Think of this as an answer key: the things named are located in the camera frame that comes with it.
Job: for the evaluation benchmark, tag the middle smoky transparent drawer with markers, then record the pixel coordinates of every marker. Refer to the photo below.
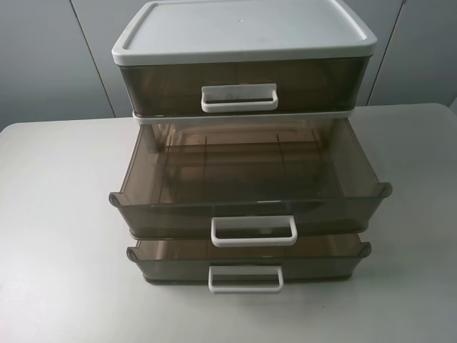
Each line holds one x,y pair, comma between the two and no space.
248,179

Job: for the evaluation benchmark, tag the smoky transparent drawer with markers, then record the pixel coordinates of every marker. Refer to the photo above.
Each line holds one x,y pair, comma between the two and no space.
249,265
248,179
289,86

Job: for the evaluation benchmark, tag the lower smoky transparent drawer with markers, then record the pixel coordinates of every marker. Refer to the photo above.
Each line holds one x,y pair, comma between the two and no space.
249,265

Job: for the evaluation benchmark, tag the upper smoky transparent drawer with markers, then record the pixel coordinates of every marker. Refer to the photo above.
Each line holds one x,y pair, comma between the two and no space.
289,86

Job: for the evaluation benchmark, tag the white plastic drawer cabinet frame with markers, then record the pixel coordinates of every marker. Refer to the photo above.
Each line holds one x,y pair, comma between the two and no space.
210,32

